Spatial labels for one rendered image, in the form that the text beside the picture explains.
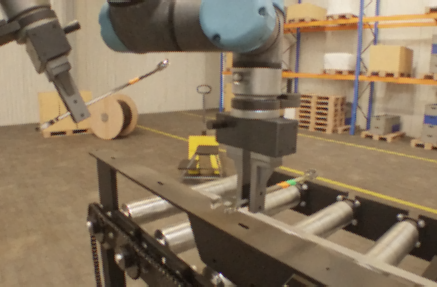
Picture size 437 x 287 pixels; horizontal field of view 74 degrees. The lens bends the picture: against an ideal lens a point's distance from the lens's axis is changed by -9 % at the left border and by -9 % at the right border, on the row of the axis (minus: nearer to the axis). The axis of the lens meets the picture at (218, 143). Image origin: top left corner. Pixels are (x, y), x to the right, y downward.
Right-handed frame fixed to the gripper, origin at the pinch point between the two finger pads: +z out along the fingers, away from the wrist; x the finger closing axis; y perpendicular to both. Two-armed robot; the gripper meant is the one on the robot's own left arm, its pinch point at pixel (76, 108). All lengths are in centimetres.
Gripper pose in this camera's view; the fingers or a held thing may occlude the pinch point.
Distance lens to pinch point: 55.5
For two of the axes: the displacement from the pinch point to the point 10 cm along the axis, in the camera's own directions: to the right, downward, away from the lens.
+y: 7.5, -4.9, 4.5
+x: -5.5, -0.6, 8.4
